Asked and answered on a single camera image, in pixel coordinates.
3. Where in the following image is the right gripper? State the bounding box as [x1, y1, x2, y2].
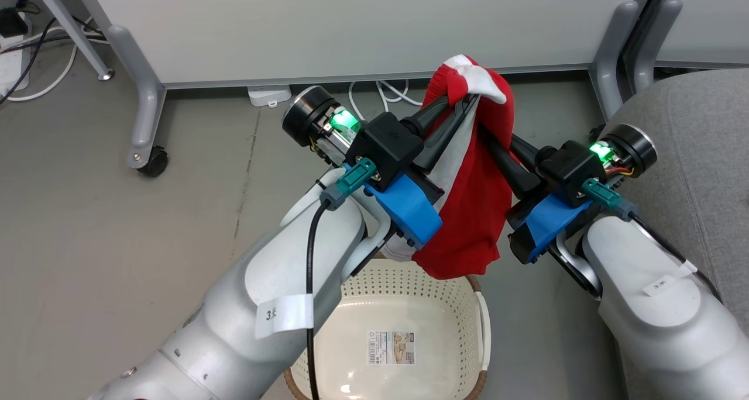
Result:
[480, 123, 658, 201]

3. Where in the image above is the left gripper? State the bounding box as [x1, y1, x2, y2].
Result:
[282, 85, 480, 177]

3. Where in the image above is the red and white garment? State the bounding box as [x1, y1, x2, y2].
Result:
[383, 54, 516, 281]

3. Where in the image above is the beige plastic laundry basket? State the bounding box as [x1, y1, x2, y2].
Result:
[284, 258, 492, 400]

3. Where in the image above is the printed basket sticker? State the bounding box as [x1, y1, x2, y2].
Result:
[367, 330, 417, 366]

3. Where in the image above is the light grey partition panel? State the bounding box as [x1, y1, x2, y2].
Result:
[655, 0, 749, 71]
[82, 0, 647, 90]

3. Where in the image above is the grey curved partition leg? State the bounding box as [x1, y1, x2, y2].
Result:
[588, 1, 642, 120]
[105, 25, 168, 170]
[632, 0, 684, 94]

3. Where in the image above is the white power adapter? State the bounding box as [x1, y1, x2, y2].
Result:
[247, 84, 292, 108]

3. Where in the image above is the grey fabric sofa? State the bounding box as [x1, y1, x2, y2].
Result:
[600, 68, 749, 336]

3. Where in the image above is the black caster wheel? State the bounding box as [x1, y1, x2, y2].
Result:
[136, 146, 170, 178]

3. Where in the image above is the grey slanted metal leg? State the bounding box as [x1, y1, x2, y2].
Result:
[26, 0, 115, 82]

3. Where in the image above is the white power strip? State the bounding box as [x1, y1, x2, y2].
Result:
[0, 35, 33, 100]

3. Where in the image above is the black plug adapter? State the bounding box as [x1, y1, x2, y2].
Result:
[0, 7, 29, 39]

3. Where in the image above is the white looped floor cable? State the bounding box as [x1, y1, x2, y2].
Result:
[348, 80, 423, 113]

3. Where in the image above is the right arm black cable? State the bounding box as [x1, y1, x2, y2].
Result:
[631, 214, 721, 300]

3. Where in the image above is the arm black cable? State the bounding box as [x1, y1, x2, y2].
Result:
[305, 203, 329, 400]
[631, 214, 721, 300]

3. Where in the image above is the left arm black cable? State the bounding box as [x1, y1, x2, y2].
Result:
[305, 203, 329, 400]

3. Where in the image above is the white thin floor cable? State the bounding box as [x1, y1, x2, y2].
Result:
[6, 42, 80, 103]

